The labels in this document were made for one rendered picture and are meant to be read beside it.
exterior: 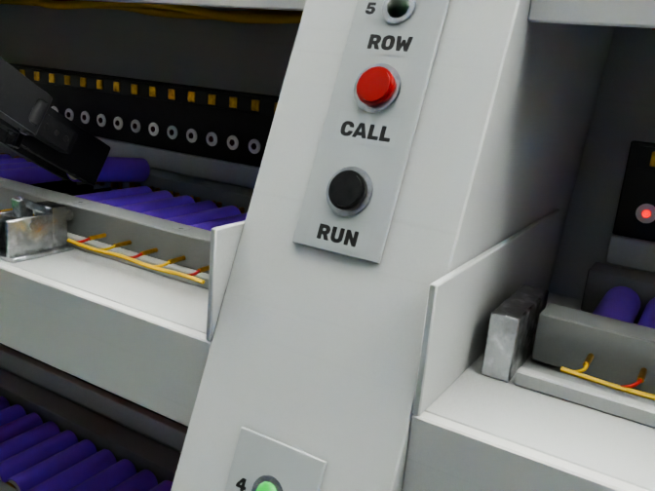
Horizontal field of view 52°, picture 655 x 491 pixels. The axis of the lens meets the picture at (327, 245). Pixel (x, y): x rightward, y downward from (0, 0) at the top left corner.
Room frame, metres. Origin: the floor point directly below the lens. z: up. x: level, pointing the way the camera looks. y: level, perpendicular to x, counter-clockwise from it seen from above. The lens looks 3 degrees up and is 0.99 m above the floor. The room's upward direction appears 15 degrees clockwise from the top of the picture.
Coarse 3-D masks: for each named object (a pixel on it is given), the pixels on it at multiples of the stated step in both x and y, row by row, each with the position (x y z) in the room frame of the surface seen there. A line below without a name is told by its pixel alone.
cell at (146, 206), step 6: (168, 198) 0.46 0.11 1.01; (174, 198) 0.46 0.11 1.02; (180, 198) 0.47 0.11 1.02; (186, 198) 0.47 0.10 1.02; (192, 198) 0.48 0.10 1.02; (138, 204) 0.44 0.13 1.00; (144, 204) 0.44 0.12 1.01; (150, 204) 0.44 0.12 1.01; (156, 204) 0.45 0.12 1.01; (162, 204) 0.45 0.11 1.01; (168, 204) 0.45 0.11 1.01; (174, 204) 0.46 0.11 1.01; (180, 204) 0.46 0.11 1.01; (138, 210) 0.43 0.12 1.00; (144, 210) 0.44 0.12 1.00
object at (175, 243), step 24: (0, 192) 0.44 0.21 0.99; (24, 192) 0.43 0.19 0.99; (48, 192) 0.43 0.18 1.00; (96, 216) 0.39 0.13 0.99; (120, 216) 0.39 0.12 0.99; (144, 216) 0.39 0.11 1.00; (72, 240) 0.38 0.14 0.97; (96, 240) 0.40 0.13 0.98; (120, 240) 0.39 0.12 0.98; (144, 240) 0.38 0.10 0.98; (168, 240) 0.37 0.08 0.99; (192, 240) 0.36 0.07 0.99; (144, 264) 0.36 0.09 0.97; (168, 264) 0.35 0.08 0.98; (192, 264) 0.36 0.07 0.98
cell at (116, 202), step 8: (152, 192) 0.48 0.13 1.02; (160, 192) 0.48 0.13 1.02; (168, 192) 0.48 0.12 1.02; (104, 200) 0.44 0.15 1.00; (112, 200) 0.44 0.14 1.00; (120, 200) 0.45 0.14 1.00; (128, 200) 0.45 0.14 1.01; (136, 200) 0.46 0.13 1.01; (144, 200) 0.46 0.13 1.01; (152, 200) 0.47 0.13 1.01
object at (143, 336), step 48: (0, 288) 0.36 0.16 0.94; (48, 288) 0.34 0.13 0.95; (96, 288) 0.34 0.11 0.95; (144, 288) 0.35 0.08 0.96; (192, 288) 0.35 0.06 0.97; (0, 336) 0.37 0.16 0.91; (48, 336) 0.35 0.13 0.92; (96, 336) 0.33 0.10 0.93; (144, 336) 0.31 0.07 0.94; (192, 336) 0.30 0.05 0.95; (96, 384) 0.34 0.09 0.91; (144, 384) 0.32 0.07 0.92; (192, 384) 0.30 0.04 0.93
